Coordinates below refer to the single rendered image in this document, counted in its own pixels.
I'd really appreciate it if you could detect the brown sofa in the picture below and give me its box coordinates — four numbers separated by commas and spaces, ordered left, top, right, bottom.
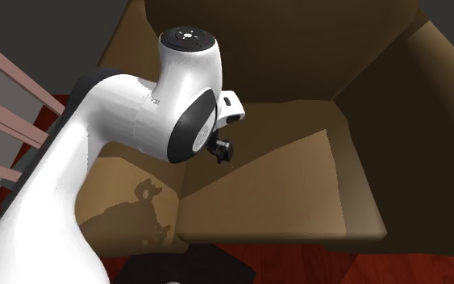
74, 0, 454, 259

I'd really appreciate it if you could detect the dark robot stand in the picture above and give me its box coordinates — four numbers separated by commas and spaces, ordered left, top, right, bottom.
111, 243, 256, 284

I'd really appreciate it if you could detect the pink wooden railing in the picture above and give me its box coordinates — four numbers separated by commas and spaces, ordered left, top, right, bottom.
0, 31, 66, 184

